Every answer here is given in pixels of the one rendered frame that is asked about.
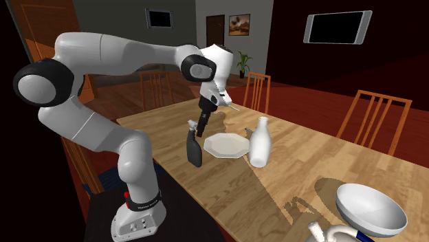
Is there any white octagonal plate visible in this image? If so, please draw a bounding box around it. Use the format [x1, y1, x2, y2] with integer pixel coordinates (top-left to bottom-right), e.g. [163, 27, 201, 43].
[203, 132, 251, 160]

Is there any dark grey spray bottle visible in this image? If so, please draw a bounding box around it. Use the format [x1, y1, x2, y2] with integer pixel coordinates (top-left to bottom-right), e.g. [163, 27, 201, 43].
[186, 119, 204, 168]

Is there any orange wooden chair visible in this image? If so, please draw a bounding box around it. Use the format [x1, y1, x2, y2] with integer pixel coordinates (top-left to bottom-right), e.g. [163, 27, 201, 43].
[60, 135, 105, 199]
[140, 70, 175, 113]
[242, 71, 272, 115]
[335, 89, 413, 157]

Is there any green potted plant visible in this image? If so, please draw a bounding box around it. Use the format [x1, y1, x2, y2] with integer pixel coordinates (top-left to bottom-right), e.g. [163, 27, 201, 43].
[235, 50, 254, 80]

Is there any white bottle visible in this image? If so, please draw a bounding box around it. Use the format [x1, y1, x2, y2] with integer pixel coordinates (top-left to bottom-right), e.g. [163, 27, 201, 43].
[247, 115, 273, 168]

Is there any dark brown door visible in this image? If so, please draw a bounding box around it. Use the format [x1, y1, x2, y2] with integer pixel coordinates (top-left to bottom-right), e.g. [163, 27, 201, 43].
[206, 14, 226, 48]

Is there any dark robot stand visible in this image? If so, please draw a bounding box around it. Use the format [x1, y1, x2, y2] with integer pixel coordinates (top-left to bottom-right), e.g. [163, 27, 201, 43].
[83, 173, 230, 242]

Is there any wooden dining table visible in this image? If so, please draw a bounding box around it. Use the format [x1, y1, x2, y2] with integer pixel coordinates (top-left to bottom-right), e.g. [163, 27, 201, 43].
[115, 97, 429, 242]

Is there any orange wooden door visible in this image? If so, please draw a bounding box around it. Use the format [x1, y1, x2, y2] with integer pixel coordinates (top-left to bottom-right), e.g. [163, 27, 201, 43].
[9, 0, 99, 105]

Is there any white bowl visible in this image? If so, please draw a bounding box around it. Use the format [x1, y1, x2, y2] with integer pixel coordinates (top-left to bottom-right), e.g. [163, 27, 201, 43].
[335, 182, 409, 239]

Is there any brown wall picture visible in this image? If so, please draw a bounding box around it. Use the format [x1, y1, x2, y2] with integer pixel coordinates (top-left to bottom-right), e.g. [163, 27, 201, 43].
[228, 13, 252, 37]

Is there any dark window with grey frame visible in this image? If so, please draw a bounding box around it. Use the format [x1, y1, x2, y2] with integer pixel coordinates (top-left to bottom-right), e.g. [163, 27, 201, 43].
[144, 8, 175, 30]

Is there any wall television with grey frame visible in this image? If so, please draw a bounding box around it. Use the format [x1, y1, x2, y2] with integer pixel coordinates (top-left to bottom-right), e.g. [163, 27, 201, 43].
[302, 10, 373, 46]

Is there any white kettle with blue handle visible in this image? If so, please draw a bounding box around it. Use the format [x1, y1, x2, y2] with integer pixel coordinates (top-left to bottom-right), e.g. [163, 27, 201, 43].
[306, 221, 376, 242]

